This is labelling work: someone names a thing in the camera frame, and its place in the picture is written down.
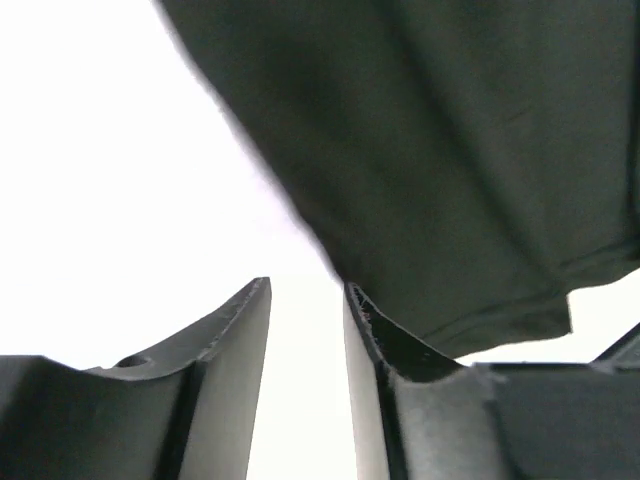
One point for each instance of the black t shirt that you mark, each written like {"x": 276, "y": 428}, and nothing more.
{"x": 467, "y": 164}

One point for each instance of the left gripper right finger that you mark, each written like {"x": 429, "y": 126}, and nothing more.
{"x": 419, "y": 415}

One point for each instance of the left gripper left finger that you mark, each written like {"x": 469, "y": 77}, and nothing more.
{"x": 183, "y": 408}

